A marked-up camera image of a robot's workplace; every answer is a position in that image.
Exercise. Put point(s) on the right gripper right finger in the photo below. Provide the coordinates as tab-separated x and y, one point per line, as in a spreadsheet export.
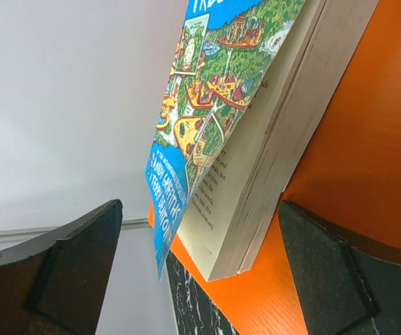
346	282

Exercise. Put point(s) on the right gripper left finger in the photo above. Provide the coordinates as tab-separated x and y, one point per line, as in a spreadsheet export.
55	283

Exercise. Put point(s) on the blue 26-Storey Treehouse book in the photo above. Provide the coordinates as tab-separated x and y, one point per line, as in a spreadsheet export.
247	88

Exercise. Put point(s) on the orange two-compartment shelf box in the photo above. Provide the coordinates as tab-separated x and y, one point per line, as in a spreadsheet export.
349	174

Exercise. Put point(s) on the black marble pattern mat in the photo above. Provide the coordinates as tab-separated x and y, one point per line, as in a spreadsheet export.
195	312

